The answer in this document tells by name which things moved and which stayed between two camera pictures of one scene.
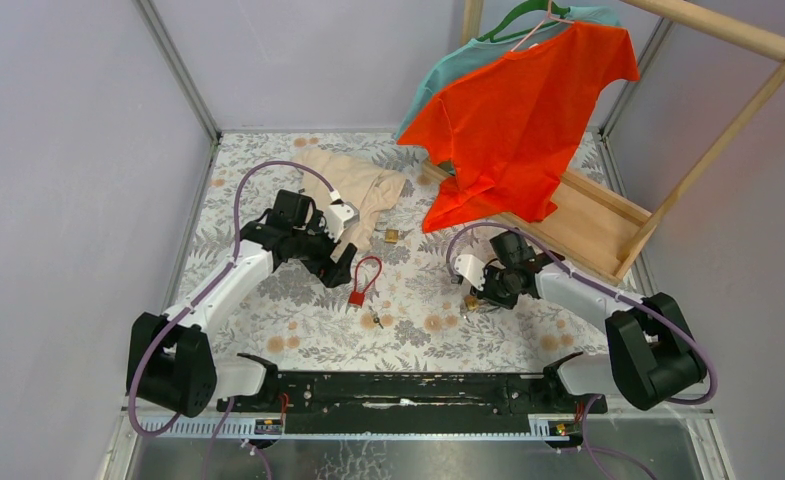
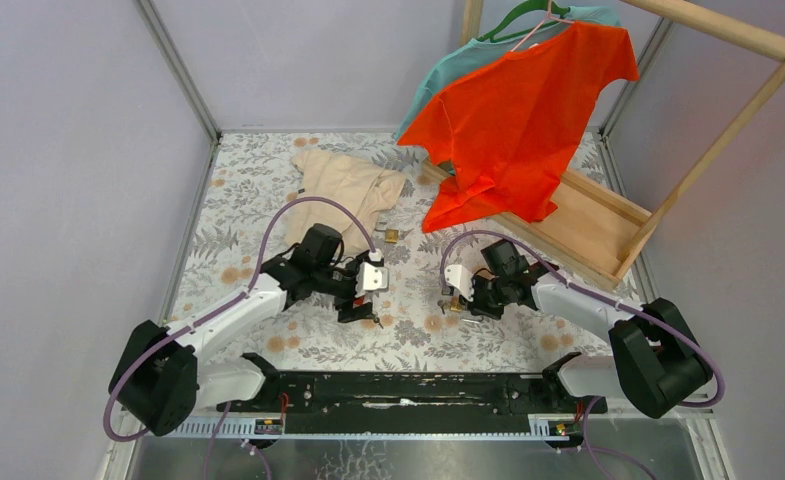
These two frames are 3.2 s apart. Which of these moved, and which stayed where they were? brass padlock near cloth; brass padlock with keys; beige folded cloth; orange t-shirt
Moved: brass padlock with keys
Stayed: beige folded cloth; orange t-shirt; brass padlock near cloth
